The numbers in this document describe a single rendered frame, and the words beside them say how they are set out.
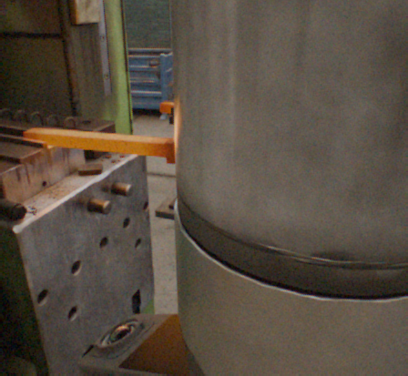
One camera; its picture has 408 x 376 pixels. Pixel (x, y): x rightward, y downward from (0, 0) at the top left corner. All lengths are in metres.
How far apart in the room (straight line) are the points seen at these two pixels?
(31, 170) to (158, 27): 8.10
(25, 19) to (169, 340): 0.94
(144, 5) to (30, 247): 8.35
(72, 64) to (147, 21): 7.89
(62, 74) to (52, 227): 0.44
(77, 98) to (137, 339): 0.84
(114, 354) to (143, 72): 4.22
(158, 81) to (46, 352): 3.75
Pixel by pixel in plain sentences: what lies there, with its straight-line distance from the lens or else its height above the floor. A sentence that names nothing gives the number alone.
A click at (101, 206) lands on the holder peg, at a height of 0.88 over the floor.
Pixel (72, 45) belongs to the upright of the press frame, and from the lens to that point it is 0.98.
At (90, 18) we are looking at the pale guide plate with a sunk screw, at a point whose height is 1.20.
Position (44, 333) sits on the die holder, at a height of 0.69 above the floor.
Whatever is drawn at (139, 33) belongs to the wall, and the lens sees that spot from 8.96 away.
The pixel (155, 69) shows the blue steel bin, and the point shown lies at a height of 0.55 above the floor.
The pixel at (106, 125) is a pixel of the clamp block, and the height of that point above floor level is 0.98.
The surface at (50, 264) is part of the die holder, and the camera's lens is 0.72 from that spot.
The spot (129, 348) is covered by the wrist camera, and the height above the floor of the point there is 1.07.
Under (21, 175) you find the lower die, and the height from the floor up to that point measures 0.96.
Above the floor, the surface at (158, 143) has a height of 1.03.
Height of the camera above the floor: 1.23
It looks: 24 degrees down
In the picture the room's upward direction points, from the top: straight up
